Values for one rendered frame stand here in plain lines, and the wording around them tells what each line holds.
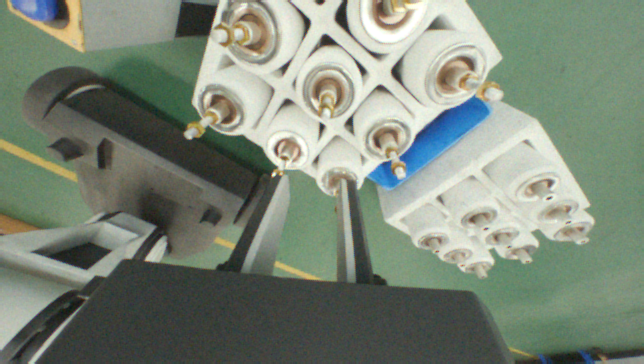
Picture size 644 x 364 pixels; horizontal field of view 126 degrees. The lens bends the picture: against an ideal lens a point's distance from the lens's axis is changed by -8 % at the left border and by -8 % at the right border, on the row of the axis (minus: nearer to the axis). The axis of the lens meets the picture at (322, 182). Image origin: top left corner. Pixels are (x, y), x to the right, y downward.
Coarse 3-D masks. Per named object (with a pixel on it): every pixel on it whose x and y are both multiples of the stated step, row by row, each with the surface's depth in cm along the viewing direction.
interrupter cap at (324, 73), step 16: (320, 64) 24; (336, 64) 24; (304, 80) 25; (320, 80) 25; (336, 80) 25; (352, 80) 25; (304, 96) 26; (336, 96) 27; (352, 96) 26; (336, 112) 28
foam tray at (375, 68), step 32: (320, 0) 33; (448, 0) 24; (320, 32) 27; (480, 32) 26; (224, 64) 33; (288, 64) 40; (384, 64) 29; (288, 96) 34; (256, 128) 38; (320, 128) 44; (352, 128) 40; (416, 128) 36
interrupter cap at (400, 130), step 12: (384, 120) 28; (396, 120) 28; (372, 132) 29; (384, 132) 30; (396, 132) 29; (408, 132) 29; (372, 144) 31; (408, 144) 30; (372, 156) 32; (384, 156) 32
